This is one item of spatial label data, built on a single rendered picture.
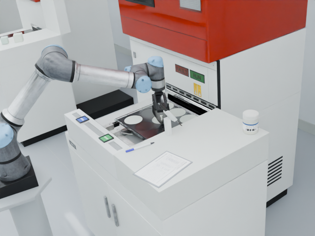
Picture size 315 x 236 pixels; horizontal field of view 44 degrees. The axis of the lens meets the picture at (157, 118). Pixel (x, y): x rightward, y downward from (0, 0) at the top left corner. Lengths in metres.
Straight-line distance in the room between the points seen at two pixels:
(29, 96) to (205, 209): 0.94
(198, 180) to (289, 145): 1.20
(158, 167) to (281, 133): 1.16
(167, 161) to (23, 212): 0.77
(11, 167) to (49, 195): 1.37
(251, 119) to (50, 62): 0.91
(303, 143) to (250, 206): 1.69
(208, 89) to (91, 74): 0.65
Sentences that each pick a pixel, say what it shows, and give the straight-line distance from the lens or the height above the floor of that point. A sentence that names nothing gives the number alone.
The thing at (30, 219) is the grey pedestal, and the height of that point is 0.64.
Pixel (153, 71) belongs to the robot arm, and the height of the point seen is 1.21.
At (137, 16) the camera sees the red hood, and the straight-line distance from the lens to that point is 2.35.
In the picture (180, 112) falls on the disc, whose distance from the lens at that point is 2.18.
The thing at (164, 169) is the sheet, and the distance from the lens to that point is 1.62.
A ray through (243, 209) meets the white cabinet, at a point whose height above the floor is 0.61.
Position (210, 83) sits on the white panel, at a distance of 2.04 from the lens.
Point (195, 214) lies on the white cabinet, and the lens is 1.73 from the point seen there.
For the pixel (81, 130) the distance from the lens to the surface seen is 2.04.
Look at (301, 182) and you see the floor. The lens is 3.16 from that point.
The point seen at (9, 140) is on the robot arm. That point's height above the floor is 1.07.
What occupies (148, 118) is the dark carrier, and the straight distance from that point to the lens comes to 2.15.
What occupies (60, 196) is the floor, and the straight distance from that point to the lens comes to 3.21.
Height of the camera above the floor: 1.93
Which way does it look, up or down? 29 degrees down
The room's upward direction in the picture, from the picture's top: 6 degrees counter-clockwise
